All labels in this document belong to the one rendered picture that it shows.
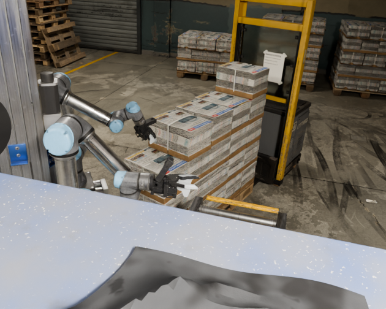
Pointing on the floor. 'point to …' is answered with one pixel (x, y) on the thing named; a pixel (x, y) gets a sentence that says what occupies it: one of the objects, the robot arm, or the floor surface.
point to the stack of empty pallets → (38, 41)
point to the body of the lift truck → (277, 111)
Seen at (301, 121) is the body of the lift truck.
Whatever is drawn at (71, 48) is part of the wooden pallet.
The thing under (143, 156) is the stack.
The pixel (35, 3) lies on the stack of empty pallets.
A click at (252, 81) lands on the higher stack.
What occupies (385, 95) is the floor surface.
